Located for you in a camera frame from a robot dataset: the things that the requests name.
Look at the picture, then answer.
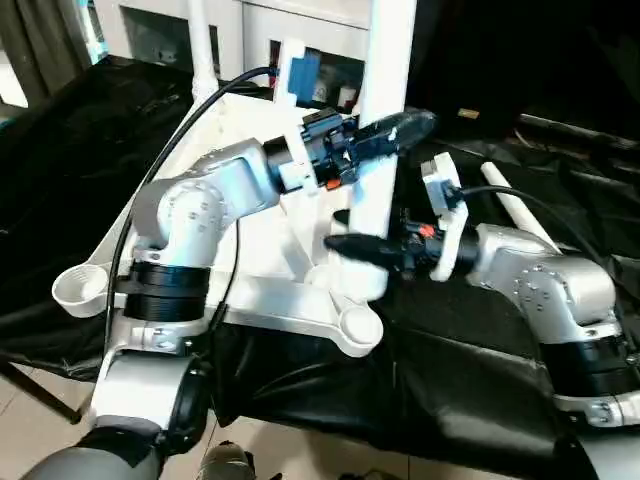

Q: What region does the white plastic table leg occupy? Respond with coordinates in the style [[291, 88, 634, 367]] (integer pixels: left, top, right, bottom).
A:
[[331, 0, 420, 302], [478, 160, 565, 252], [186, 0, 222, 104]]

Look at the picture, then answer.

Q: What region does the white plastic table top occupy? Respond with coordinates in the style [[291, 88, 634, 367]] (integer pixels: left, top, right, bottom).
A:
[[52, 87, 387, 360]]

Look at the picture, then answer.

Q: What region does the black box with gold label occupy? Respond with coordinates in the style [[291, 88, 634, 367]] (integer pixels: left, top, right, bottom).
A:
[[399, 0, 524, 137]]

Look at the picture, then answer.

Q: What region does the black mat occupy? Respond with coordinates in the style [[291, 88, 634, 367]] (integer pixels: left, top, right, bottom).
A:
[[0, 54, 640, 480]]

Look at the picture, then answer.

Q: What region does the white cabinet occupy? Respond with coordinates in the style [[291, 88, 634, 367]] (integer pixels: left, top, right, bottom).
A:
[[94, 0, 375, 110]]

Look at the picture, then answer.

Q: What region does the black rod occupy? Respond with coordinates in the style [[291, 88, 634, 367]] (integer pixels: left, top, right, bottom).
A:
[[518, 113, 640, 152]]

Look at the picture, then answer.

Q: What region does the dark right robot foot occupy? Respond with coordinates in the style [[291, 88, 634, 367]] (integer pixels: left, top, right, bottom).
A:
[[343, 467, 392, 480]]

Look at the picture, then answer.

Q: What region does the white and teal pole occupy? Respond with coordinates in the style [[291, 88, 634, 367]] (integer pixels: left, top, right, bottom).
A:
[[77, 0, 110, 59]]

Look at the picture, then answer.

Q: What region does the grey curtain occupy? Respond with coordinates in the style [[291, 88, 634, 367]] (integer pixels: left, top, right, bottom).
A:
[[0, 0, 96, 109]]

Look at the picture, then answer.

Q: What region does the black stand foot bar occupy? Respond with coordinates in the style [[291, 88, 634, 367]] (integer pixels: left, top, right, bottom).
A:
[[0, 348, 85, 426]]

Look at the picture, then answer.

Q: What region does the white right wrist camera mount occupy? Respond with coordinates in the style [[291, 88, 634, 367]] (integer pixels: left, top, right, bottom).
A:
[[419, 152, 472, 281]]

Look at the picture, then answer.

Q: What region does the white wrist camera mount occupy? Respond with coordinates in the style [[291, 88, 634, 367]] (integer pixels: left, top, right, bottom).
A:
[[419, 152, 472, 281], [271, 37, 322, 197]]

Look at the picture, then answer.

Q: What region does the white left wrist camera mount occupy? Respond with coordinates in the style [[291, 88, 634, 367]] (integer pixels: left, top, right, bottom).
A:
[[271, 37, 322, 197]]

